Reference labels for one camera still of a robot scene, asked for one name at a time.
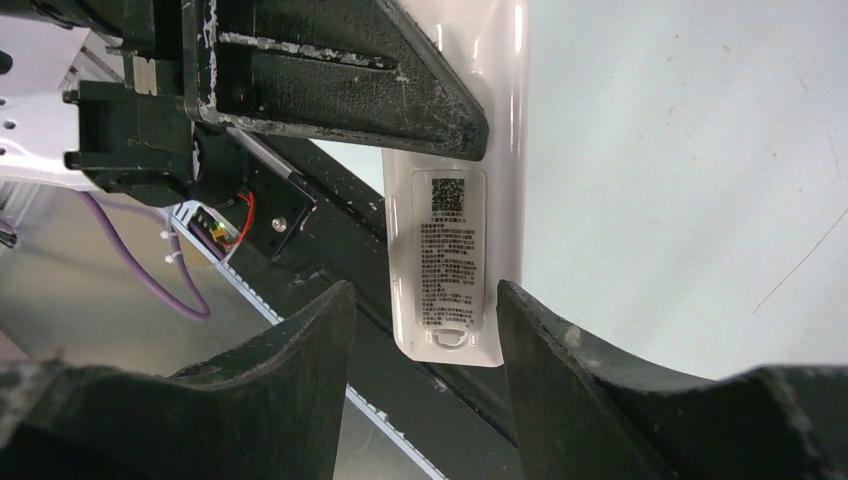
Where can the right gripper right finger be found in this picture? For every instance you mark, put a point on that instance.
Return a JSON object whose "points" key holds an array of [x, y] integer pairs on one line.
{"points": [[586, 409]]}

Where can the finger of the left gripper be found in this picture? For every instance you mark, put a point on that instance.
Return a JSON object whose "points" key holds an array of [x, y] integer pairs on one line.
{"points": [[360, 72]]}

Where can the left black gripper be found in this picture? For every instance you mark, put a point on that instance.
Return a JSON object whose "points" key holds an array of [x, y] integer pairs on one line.
{"points": [[144, 135]]}

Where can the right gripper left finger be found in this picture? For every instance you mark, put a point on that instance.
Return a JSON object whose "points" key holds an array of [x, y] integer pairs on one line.
{"points": [[207, 421]]}

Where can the white remote control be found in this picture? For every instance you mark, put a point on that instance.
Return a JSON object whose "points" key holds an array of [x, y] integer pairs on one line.
{"points": [[455, 228]]}

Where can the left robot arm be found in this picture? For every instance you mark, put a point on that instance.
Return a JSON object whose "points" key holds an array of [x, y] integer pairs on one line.
{"points": [[358, 72]]}

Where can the left electronics board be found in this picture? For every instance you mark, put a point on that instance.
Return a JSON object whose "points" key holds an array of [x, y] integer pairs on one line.
{"points": [[217, 235]]}

